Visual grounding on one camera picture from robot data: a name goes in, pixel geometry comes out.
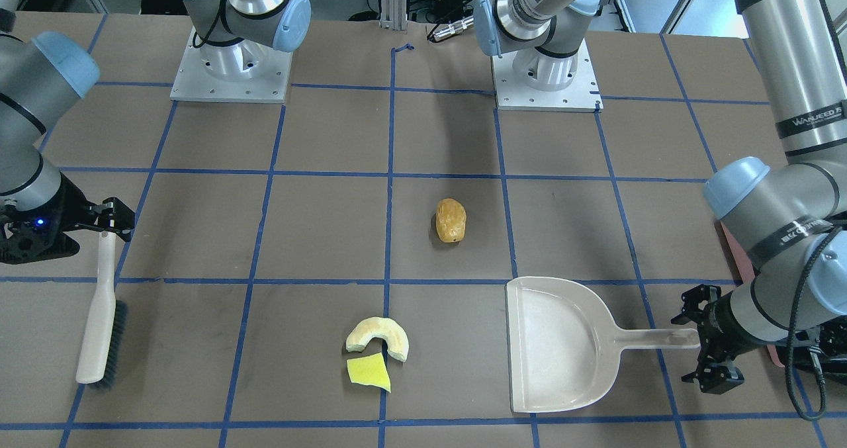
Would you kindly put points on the brown bread roll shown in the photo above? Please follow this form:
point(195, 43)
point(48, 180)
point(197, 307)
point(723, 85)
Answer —
point(450, 221)

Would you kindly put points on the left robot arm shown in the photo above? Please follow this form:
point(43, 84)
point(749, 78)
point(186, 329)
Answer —
point(784, 218)

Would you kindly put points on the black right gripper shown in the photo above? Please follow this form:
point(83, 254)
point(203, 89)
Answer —
point(68, 208)

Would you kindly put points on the beige hand brush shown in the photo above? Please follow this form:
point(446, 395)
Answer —
point(103, 333)

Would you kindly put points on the bin with black bag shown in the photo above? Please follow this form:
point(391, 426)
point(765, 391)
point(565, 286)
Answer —
point(746, 271)

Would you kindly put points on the metal cable connector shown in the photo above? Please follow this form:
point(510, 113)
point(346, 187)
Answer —
point(441, 32)

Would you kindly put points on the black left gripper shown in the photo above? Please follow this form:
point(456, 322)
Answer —
point(719, 329)

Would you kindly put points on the beige plastic dustpan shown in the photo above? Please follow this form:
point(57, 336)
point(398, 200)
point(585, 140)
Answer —
point(565, 347)

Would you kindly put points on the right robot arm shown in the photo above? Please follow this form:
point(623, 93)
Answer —
point(41, 80)

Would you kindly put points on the curved bread piece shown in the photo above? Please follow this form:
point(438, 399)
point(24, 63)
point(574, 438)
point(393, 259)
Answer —
point(377, 327)

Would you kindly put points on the aluminium frame post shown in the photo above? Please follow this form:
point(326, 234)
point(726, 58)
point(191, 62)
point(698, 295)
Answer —
point(393, 15)

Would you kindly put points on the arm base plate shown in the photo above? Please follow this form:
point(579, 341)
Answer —
point(527, 80)
point(245, 72)

